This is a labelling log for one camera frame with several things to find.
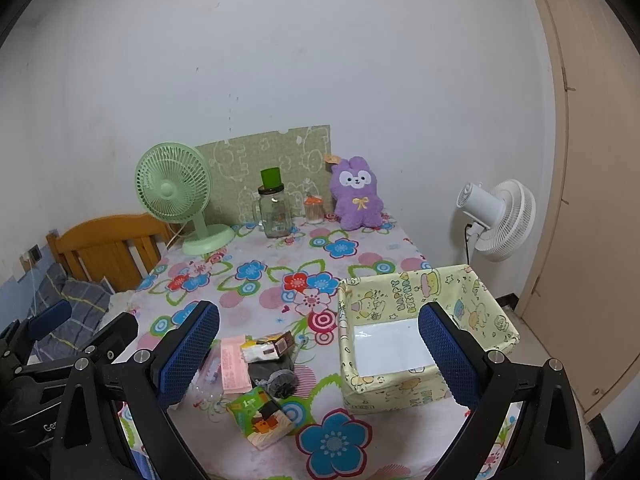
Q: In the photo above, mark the green desk fan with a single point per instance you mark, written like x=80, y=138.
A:
x=174, y=185

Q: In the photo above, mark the small jar orange lid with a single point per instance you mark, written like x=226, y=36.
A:
x=314, y=209

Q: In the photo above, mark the glass jar with black lid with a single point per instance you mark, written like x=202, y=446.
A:
x=273, y=212

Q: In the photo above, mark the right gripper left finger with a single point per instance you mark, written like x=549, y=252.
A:
x=149, y=382

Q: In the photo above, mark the green patterned board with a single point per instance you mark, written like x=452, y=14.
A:
x=235, y=166

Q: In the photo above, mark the pink packet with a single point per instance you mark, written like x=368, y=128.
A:
x=234, y=370

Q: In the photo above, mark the white standing fan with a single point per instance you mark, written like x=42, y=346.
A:
x=501, y=219

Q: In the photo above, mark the beige door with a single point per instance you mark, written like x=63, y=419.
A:
x=581, y=298

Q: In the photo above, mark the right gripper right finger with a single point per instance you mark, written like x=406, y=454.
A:
x=547, y=439

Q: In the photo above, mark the green plastic cup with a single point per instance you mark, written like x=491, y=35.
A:
x=271, y=178

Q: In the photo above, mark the wooden chair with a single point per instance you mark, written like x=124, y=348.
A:
x=102, y=248

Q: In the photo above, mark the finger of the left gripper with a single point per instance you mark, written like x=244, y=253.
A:
x=48, y=320

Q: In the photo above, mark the yellow black tissue pack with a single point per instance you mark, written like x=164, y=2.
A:
x=268, y=348

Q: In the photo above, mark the yellow cartoon storage box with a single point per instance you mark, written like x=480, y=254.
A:
x=385, y=365

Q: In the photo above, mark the purple plush bunny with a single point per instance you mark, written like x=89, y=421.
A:
x=354, y=188

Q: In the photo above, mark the grey drawstring pouch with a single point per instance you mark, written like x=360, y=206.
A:
x=277, y=377

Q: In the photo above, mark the floral tablecloth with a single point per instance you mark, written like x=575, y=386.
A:
x=317, y=284

